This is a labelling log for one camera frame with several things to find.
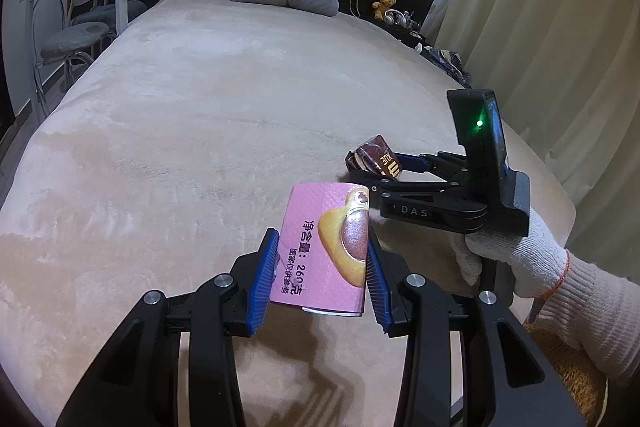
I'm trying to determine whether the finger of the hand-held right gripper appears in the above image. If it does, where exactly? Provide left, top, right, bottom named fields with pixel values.
left=367, top=177, right=467, bottom=198
left=395, top=151, right=471, bottom=178

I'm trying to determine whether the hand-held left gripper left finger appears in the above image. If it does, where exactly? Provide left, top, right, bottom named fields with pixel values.
left=55, top=228, right=281, bottom=427

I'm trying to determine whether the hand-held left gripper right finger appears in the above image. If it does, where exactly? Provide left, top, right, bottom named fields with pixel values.
left=364, top=237, right=586, bottom=427

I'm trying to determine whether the brown foil packet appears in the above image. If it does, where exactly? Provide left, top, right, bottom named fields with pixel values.
left=345, top=134, right=405, bottom=182

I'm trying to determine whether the pink paw print snack box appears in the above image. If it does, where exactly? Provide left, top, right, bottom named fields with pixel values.
left=268, top=182, right=371, bottom=319

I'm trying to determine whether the person's right hand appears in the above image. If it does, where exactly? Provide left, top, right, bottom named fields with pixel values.
left=450, top=204, right=571, bottom=300

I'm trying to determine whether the patterned dark cloth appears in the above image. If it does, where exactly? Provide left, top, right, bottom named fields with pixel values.
left=422, top=47, right=473, bottom=88

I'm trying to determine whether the black nightstand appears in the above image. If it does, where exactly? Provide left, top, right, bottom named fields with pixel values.
left=372, top=14, right=428, bottom=52

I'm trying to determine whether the brown teddy bear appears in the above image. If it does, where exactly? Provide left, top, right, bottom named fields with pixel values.
left=372, top=0, right=398, bottom=22

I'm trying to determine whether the beige curtain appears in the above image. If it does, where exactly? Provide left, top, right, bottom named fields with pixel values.
left=435, top=0, right=640, bottom=278

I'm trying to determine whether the beige plush bed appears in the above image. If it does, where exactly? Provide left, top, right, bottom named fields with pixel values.
left=0, top=0, right=576, bottom=427

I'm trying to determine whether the brown shaggy rug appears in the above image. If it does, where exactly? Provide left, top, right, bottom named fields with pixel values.
left=522, top=322, right=608, bottom=427

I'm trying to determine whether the metal chair with grey cushion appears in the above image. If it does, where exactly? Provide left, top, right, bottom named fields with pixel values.
left=32, top=0, right=113, bottom=108

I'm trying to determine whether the white back chair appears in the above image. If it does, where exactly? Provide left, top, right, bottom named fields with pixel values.
left=70, top=0, right=148, bottom=38

